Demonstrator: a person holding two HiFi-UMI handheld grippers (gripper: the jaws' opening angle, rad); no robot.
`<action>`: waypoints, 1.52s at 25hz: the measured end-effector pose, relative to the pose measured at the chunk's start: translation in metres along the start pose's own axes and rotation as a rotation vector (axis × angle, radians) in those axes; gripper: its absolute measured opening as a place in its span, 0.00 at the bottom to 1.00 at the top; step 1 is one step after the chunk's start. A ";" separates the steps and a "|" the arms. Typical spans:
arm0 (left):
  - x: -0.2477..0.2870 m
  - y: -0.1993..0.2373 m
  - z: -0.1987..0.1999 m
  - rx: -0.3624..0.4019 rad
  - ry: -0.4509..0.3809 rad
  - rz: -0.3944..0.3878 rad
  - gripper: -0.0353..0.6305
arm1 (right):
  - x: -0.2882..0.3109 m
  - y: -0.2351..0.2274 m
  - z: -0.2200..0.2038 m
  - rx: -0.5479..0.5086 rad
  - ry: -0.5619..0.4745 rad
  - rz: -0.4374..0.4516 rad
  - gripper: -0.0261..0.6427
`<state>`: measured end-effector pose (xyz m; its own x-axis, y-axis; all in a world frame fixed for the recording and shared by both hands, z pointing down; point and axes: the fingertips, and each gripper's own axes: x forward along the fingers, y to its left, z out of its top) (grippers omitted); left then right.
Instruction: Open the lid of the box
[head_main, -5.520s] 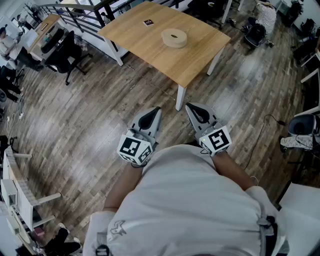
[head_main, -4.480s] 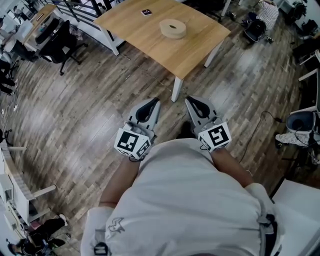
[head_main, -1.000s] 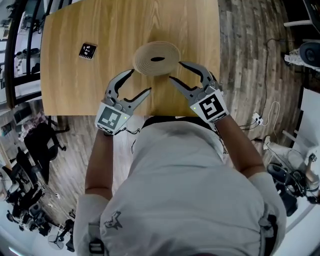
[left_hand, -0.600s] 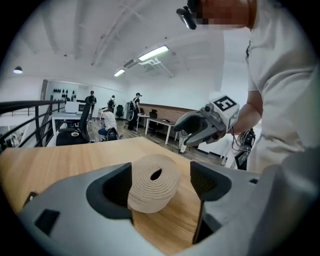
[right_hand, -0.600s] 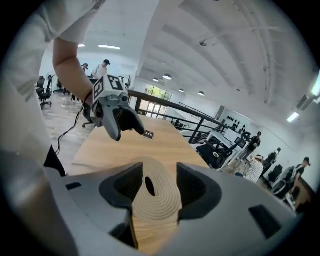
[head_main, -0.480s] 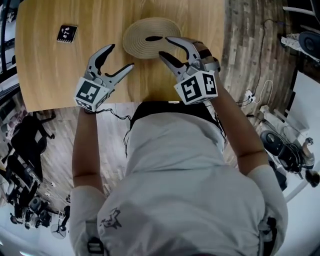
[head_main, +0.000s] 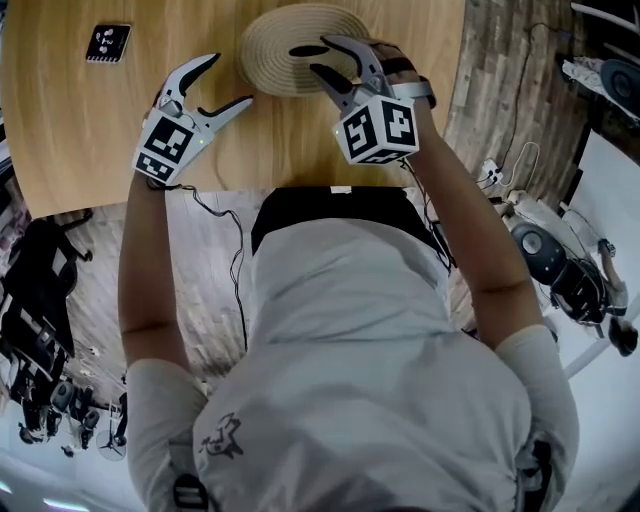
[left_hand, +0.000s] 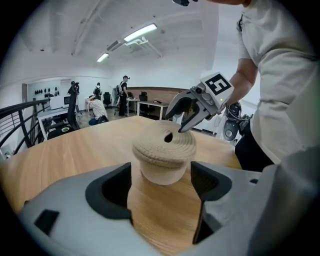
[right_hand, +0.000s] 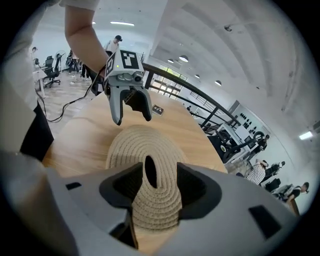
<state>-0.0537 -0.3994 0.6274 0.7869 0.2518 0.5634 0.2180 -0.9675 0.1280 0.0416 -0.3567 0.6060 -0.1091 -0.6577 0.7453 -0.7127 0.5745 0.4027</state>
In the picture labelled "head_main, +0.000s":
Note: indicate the white power strip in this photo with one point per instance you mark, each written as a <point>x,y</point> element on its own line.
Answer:
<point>492,172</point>

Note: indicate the grey round chair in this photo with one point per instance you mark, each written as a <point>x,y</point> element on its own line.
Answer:
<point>620,77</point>

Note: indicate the person's white shirt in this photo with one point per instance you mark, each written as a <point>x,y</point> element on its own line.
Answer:
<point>350,350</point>

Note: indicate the black printed card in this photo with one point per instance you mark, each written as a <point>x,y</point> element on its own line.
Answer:
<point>107,44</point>

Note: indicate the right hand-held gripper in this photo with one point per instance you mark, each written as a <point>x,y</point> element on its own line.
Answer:
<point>380,127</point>

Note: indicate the person's right hand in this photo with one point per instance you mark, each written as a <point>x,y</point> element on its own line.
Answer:
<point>389,52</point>

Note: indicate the person's black trousers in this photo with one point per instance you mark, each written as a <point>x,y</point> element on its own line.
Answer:
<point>300,210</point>

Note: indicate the person's left forearm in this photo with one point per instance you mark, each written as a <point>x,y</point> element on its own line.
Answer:
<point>145,260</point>

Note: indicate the black equipment case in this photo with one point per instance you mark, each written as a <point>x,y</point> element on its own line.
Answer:
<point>582,292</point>

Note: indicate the black round stool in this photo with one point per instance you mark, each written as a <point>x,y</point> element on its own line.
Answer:
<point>537,245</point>

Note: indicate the woven basket lid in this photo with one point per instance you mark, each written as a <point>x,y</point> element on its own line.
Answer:
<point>280,50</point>

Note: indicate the patterned cloth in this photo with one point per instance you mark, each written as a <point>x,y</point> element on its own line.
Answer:
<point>580,70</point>

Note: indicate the black harness buckle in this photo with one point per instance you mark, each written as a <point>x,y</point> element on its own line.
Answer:
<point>190,492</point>

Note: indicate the person's right forearm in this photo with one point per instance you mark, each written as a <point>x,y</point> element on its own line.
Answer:
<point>450,200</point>

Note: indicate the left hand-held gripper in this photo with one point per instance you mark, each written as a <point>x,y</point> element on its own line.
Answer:
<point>167,142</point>

